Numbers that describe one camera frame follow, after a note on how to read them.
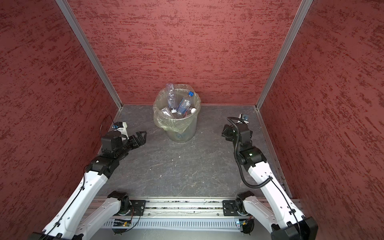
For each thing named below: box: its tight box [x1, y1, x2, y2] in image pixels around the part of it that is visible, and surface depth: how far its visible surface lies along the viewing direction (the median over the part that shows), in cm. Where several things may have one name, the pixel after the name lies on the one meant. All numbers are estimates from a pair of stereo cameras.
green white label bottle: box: [161, 107, 173, 118], surface depth 87 cm
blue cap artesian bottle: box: [176, 91, 195, 117], surface depth 92 cm
